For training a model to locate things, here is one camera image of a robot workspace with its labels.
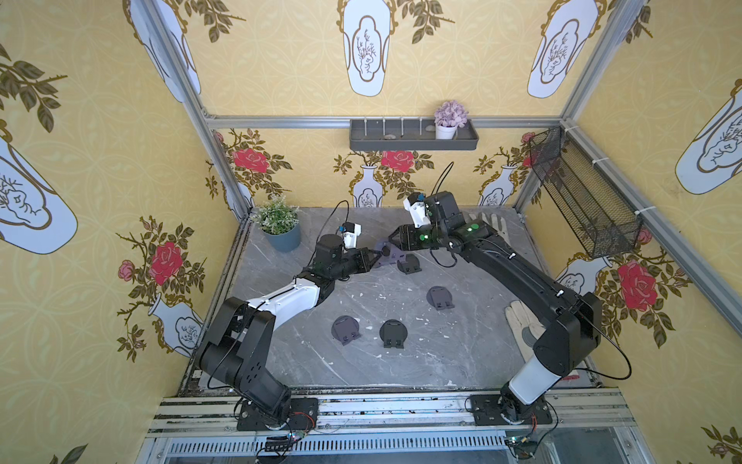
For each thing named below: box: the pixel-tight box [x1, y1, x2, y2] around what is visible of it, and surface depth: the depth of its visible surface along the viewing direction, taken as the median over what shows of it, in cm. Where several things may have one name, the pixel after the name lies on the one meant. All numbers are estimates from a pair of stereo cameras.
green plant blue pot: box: [251, 195, 302, 252], surface depth 101 cm
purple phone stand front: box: [331, 315, 362, 347], surface depth 90 cm
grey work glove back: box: [467, 211, 513, 244], surface depth 119 cm
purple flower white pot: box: [433, 99, 469, 141], surface depth 85 cm
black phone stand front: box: [378, 319, 409, 349], surface depth 90 cm
